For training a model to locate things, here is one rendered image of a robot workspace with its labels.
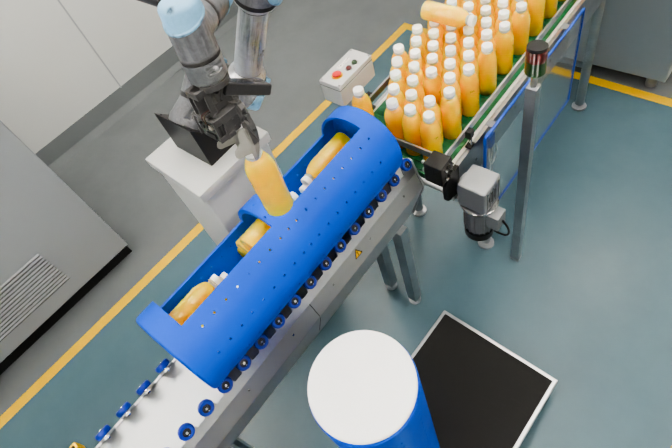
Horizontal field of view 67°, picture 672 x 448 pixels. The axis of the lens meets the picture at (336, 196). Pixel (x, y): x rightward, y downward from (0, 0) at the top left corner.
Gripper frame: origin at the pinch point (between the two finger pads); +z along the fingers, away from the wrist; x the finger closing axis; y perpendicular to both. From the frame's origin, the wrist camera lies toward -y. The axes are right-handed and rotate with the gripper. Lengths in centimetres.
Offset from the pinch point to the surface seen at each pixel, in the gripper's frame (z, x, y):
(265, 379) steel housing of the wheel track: 72, 0, 25
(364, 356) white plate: 53, 27, 7
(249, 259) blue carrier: 33.6, -5.9, 9.7
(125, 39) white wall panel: 90, -290, -94
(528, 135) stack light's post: 58, 21, -92
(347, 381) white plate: 54, 28, 15
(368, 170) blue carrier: 35.7, -0.6, -33.9
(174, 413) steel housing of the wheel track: 67, -12, 48
